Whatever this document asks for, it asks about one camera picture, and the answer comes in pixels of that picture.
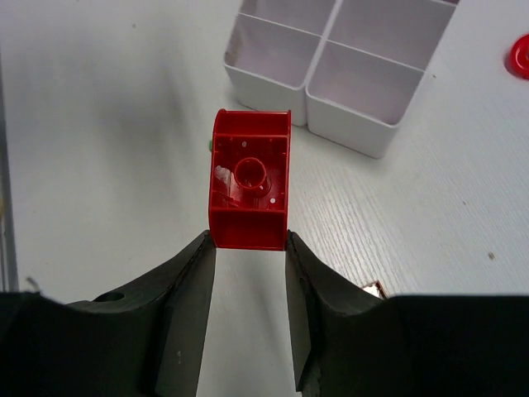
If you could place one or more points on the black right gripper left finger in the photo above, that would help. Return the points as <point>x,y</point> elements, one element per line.
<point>144,338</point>

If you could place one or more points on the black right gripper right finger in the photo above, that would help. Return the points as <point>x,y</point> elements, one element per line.
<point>347,342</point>

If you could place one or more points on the brown lego tile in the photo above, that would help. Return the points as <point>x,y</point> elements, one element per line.
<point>376,289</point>

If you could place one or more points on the red round lego piece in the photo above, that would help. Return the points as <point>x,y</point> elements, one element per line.
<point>516,60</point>

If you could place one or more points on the white four-compartment container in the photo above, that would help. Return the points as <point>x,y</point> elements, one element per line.
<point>348,71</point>

